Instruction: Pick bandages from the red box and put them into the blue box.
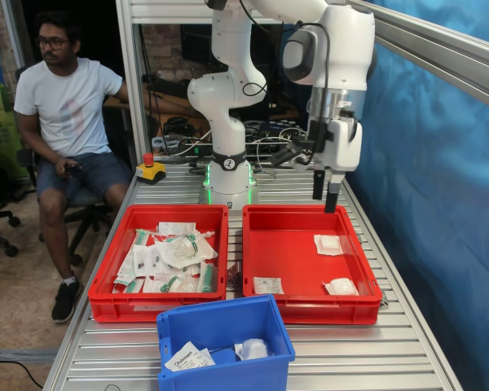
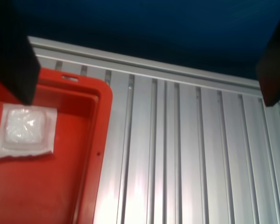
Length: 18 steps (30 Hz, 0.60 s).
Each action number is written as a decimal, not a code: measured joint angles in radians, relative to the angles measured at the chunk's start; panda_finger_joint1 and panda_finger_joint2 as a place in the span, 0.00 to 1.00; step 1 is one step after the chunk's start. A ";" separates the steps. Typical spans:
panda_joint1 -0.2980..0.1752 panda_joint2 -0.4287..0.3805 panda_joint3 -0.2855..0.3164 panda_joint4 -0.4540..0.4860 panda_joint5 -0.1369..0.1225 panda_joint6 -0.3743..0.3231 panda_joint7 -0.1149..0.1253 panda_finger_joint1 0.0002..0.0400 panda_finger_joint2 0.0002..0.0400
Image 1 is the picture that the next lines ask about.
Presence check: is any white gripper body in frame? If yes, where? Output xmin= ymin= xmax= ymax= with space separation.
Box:
xmin=313 ymin=117 xmax=363 ymax=174

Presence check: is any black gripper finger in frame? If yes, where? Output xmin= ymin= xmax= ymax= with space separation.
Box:
xmin=312 ymin=169 xmax=326 ymax=201
xmin=324 ymin=170 xmax=344 ymax=215

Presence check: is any white gauze bandage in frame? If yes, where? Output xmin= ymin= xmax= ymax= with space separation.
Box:
xmin=233 ymin=338 xmax=276 ymax=362
xmin=312 ymin=234 xmax=343 ymax=257
xmin=321 ymin=278 xmax=359 ymax=297

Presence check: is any red plastic box with bandages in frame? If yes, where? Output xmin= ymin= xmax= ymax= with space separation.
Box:
xmin=242 ymin=203 xmax=384 ymax=326

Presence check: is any blue plastic box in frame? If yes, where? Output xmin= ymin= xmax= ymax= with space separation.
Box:
xmin=156 ymin=293 xmax=297 ymax=391

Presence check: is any red box with medical supplies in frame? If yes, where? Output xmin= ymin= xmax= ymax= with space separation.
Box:
xmin=87 ymin=203 xmax=230 ymax=323

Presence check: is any blue curtain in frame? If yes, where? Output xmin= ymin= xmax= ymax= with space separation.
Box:
xmin=283 ymin=0 xmax=489 ymax=391

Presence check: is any white printed Fuhrmann packet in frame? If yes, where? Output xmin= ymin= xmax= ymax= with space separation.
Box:
xmin=164 ymin=340 xmax=207 ymax=372
xmin=252 ymin=276 xmax=285 ymax=295

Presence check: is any black power strip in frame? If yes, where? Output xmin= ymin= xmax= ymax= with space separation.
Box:
xmin=178 ymin=144 xmax=213 ymax=158

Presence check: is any green syringe packet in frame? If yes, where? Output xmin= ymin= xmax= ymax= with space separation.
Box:
xmin=197 ymin=260 xmax=219 ymax=293

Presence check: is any yellow emergency stop button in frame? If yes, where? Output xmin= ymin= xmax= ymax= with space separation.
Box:
xmin=135 ymin=153 xmax=167 ymax=187

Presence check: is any wooden desk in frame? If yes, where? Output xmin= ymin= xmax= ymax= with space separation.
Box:
xmin=103 ymin=79 xmax=213 ymax=139

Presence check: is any clear packet with green valve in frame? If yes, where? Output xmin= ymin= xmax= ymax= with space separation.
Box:
xmin=142 ymin=273 xmax=199 ymax=294

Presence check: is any clear packet with black parts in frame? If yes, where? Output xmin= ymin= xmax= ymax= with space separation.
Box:
xmin=132 ymin=244 xmax=166 ymax=274

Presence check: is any green white paper packet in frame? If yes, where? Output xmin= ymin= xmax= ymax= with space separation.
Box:
xmin=113 ymin=252 xmax=138 ymax=284

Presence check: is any black office chair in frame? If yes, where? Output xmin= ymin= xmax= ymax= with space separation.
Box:
xmin=0 ymin=142 xmax=21 ymax=258
xmin=15 ymin=64 xmax=115 ymax=266

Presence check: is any man in white t-shirt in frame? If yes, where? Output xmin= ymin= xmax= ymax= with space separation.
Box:
xmin=14 ymin=11 xmax=134 ymax=325

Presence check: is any black camera cable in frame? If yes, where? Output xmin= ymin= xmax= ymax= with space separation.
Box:
xmin=238 ymin=0 xmax=331 ymax=164

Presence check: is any metal angle bracket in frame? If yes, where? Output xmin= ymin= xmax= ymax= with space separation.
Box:
xmin=226 ymin=262 xmax=244 ymax=286

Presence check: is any clear mask package green strap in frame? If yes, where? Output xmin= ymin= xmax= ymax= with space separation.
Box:
xmin=154 ymin=234 xmax=220 ymax=269

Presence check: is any black cable coil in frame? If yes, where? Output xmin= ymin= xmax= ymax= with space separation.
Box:
xmin=162 ymin=116 xmax=199 ymax=138

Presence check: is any aluminium profile frame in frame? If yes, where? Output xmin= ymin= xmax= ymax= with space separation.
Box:
xmin=114 ymin=0 xmax=489 ymax=168

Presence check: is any grey floor cable cover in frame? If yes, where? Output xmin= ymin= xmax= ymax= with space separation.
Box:
xmin=0 ymin=348 xmax=58 ymax=363

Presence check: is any black floor cable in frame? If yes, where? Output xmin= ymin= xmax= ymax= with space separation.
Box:
xmin=0 ymin=358 xmax=46 ymax=390

